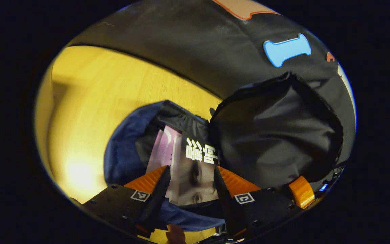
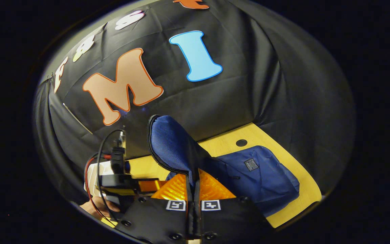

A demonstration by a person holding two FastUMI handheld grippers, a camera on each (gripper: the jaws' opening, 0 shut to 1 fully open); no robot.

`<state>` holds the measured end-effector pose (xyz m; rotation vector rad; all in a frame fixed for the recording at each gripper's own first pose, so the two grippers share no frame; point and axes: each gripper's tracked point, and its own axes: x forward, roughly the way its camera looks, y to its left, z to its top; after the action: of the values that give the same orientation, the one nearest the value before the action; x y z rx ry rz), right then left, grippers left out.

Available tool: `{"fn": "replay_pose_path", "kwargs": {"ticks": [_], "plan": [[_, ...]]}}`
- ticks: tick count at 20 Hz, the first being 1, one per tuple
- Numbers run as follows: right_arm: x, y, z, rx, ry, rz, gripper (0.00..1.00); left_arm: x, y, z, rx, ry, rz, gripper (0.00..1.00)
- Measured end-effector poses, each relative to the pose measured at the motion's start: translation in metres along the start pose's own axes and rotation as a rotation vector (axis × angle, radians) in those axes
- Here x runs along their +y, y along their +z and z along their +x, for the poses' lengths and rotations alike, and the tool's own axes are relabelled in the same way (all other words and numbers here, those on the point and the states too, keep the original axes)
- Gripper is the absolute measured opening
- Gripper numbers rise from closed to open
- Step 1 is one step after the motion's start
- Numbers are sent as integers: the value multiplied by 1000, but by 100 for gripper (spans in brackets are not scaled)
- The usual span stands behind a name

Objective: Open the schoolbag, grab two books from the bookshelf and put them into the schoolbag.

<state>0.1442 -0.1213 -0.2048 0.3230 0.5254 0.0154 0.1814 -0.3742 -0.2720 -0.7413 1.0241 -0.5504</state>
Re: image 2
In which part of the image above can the white plastic bookshelf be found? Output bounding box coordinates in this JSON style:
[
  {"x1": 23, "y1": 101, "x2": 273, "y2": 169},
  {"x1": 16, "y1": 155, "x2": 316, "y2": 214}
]
[{"x1": 84, "y1": 161, "x2": 114, "y2": 197}]

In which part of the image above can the blue schoolbag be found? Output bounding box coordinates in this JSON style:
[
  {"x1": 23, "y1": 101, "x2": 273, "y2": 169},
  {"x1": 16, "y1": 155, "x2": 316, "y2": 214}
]
[{"x1": 147, "y1": 115, "x2": 300, "y2": 217}]

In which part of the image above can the red cable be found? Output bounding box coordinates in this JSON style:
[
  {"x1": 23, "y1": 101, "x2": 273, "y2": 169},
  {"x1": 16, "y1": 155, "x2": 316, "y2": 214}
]
[{"x1": 84, "y1": 154, "x2": 121, "y2": 222}]

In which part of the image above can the black backdrop cloth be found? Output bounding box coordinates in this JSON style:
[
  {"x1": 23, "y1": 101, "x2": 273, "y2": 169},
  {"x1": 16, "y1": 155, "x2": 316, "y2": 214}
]
[{"x1": 32, "y1": 0, "x2": 356, "y2": 204}]

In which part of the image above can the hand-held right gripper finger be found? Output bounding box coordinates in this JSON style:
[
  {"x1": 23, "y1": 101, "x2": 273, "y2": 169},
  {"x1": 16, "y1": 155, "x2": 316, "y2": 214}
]
[
  {"x1": 115, "y1": 174, "x2": 193, "y2": 243},
  {"x1": 195, "y1": 169, "x2": 273, "y2": 242}
]

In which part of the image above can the black cable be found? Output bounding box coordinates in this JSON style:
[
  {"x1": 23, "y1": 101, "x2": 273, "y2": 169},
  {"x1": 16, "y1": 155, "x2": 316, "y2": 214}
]
[{"x1": 95, "y1": 129, "x2": 125, "y2": 219}]

